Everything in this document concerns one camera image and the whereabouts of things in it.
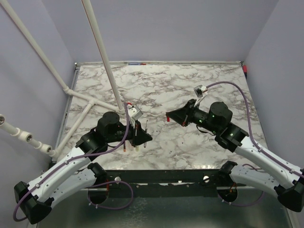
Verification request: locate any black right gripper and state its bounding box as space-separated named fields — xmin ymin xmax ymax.
xmin=166 ymin=99 xmax=219 ymax=134

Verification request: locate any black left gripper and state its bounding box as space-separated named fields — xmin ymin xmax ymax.
xmin=106 ymin=118 xmax=152 ymax=148

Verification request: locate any thin silver red pen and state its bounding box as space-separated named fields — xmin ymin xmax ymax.
xmin=143 ymin=120 xmax=148 ymax=148

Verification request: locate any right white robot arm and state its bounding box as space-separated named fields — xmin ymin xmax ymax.
xmin=166 ymin=99 xmax=304 ymax=212

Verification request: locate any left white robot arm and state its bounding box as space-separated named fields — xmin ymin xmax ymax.
xmin=13 ymin=106 xmax=152 ymax=224

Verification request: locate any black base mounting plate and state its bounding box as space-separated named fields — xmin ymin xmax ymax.
xmin=89 ymin=169 xmax=233 ymax=198

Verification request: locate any blue red marker at edge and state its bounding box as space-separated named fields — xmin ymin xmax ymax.
xmin=128 ymin=62 xmax=147 ymax=66

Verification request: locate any red black clamp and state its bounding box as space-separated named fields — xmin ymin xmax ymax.
xmin=242 ymin=65 xmax=247 ymax=78

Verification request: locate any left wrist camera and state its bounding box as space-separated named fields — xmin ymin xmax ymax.
xmin=127 ymin=102 xmax=143 ymax=127

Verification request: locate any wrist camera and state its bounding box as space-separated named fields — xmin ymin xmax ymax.
xmin=193 ymin=85 xmax=208 ymax=106
xmin=127 ymin=102 xmax=143 ymax=127

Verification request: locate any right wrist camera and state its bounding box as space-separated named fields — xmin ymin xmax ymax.
xmin=193 ymin=85 xmax=208 ymax=106

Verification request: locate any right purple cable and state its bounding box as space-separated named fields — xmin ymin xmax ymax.
xmin=201 ymin=81 xmax=304 ymax=206

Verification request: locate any white PVC pipe frame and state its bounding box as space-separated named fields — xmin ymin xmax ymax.
xmin=0 ymin=0 xmax=126 ymax=159

